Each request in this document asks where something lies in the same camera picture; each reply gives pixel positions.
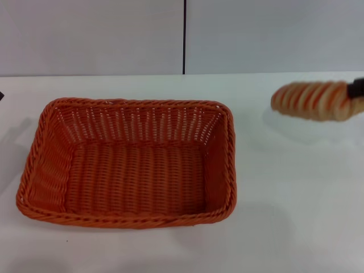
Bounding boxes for striped ridged bread loaf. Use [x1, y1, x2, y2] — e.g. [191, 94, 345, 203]
[270, 81, 364, 123]

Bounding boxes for orange woven plastic basket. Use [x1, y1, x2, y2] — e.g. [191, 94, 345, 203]
[15, 98, 237, 229]

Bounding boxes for black wall panel seam strip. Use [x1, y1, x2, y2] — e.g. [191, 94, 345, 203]
[183, 0, 187, 75]

